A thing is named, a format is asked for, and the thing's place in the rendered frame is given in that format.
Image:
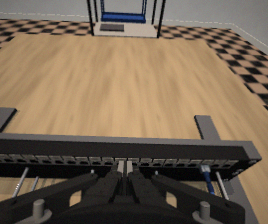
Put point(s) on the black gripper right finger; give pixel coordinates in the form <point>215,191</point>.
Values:
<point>199,205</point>

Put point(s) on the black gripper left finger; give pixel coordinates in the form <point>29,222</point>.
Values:
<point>39,205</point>

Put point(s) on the blue patch cord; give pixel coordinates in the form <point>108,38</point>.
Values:
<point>210,188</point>

